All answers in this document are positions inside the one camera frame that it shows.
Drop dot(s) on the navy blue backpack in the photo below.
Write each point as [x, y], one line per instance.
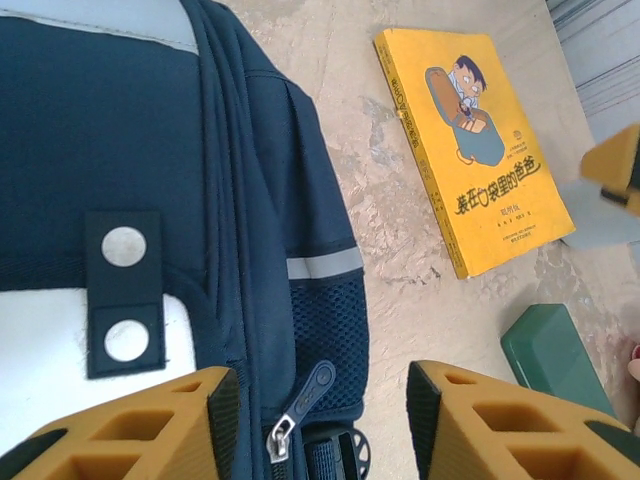
[125, 140]

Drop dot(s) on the yellow cartoon paperback book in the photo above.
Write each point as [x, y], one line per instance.
[480, 165]

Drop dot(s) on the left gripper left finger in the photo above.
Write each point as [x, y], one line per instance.
[125, 440]

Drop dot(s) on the green pencil case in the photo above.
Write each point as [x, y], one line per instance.
[555, 355]

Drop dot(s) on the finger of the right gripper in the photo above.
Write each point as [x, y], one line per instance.
[615, 160]
[627, 202]

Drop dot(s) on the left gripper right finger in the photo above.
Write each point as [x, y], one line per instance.
[500, 440]

